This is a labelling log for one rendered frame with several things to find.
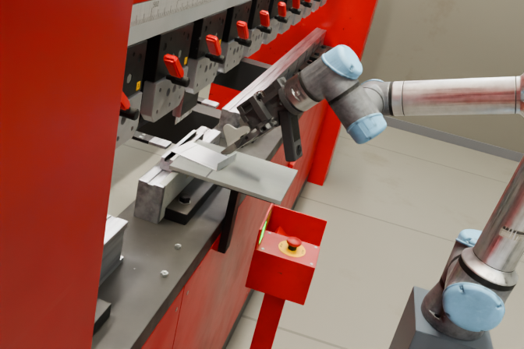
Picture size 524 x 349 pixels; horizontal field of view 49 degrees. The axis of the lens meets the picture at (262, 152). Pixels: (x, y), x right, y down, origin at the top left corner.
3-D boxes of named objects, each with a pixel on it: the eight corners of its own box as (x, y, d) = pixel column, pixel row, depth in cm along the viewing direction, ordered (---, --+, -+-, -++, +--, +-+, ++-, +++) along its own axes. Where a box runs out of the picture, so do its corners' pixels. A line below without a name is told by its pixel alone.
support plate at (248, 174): (280, 205, 124) (281, 201, 124) (168, 169, 128) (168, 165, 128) (297, 174, 141) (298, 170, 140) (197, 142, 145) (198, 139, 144)
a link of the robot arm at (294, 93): (326, 98, 122) (311, 106, 115) (309, 109, 124) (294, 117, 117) (307, 68, 122) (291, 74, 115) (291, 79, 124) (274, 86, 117)
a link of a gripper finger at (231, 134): (210, 135, 130) (243, 114, 127) (224, 157, 130) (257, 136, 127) (206, 137, 127) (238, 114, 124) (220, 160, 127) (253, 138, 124)
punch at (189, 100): (178, 126, 129) (185, 86, 125) (170, 123, 129) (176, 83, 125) (195, 113, 138) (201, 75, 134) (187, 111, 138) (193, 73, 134)
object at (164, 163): (171, 171, 132) (173, 160, 131) (159, 167, 132) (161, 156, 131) (202, 143, 150) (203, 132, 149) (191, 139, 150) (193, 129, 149)
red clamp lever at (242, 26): (249, 21, 130) (252, 42, 139) (231, 16, 131) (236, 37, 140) (246, 27, 130) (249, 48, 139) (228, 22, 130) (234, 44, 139)
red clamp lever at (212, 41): (220, 35, 112) (226, 58, 121) (200, 29, 113) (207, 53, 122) (217, 43, 112) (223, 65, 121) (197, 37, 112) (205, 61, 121)
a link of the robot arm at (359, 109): (395, 117, 121) (366, 74, 121) (386, 132, 111) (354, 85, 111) (365, 135, 125) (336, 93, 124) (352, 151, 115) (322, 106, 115)
